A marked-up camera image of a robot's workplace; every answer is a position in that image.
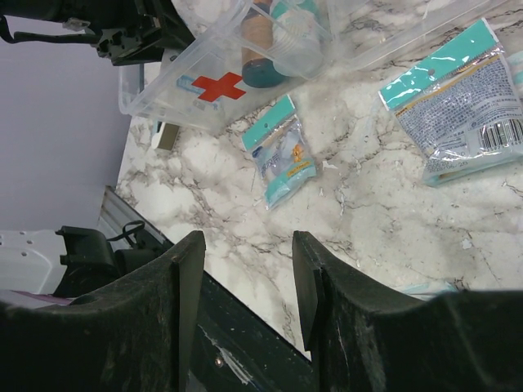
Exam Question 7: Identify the clear first aid box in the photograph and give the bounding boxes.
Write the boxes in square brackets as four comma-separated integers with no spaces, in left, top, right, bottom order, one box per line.
[118,1,333,129]

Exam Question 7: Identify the clear box lid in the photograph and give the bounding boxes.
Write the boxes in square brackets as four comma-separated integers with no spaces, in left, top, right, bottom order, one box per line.
[327,1,512,71]

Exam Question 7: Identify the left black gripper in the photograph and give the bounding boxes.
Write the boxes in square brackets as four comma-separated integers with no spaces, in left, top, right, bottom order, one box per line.
[1,0,194,66]

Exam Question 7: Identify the teal bandage packet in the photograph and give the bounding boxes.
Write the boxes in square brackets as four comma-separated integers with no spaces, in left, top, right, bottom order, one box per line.
[242,95,317,209]

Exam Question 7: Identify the silver teal-header packet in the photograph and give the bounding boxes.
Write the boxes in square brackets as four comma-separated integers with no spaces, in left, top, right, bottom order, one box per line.
[379,19,522,186]

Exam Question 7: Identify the brown orange-cap medicine bottle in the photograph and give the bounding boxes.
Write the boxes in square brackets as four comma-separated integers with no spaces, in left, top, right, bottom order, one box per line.
[241,1,273,78]

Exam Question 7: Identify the white green-label bottle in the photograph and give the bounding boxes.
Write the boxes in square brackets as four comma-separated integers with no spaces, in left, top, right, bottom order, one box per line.
[241,0,326,89]

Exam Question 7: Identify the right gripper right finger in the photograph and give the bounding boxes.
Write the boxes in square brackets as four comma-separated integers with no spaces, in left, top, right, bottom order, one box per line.
[292,231,522,391]

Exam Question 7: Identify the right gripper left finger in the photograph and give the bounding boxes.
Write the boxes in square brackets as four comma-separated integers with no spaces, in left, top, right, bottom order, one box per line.
[1,231,205,391]

